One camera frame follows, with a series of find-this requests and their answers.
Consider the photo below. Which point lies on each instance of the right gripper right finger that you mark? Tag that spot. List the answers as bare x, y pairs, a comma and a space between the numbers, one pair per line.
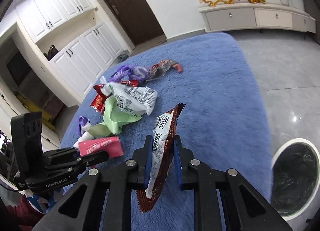
223, 200

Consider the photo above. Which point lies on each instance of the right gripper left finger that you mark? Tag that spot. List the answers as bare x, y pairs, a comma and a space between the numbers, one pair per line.
101, 199

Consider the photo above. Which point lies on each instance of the pink tissue packet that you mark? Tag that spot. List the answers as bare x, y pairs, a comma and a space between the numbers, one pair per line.
111, 145

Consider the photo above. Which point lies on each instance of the light green plastic bag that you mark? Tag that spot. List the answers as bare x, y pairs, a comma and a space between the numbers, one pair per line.
113, 120

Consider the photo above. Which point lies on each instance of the brown snack wrapper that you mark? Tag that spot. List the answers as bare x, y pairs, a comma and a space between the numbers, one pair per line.
163, 136

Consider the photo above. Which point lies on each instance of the white round trash bin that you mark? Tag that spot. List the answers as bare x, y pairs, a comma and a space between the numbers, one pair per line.
295, 167

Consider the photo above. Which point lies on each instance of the small purple white wrapper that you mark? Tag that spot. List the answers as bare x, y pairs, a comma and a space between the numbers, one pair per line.
83, 127

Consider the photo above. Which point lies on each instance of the blue fluffy rug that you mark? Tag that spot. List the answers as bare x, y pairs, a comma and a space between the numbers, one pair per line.
224, 120

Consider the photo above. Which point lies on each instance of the red snack wrapper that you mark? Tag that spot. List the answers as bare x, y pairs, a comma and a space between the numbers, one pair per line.
98, 104

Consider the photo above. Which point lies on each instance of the white printed plastic bag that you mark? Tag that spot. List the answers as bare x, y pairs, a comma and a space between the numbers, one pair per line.
135, 101

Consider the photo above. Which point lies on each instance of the purple plastic bag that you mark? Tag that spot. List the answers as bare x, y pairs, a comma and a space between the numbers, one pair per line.
135, 72

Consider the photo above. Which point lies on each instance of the clear red candy wrapper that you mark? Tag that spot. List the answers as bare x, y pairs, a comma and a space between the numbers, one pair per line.
159, 70

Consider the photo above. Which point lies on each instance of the white low tv console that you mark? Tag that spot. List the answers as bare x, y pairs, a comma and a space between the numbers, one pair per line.
248, 16

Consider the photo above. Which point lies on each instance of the dark brown door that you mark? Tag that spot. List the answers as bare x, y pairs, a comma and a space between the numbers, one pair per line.
137, 19

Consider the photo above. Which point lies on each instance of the golden dragon ornament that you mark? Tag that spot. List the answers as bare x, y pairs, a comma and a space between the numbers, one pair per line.
215, 3

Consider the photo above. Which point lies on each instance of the white wall cabinet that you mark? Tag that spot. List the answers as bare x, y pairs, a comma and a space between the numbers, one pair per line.
69, 44

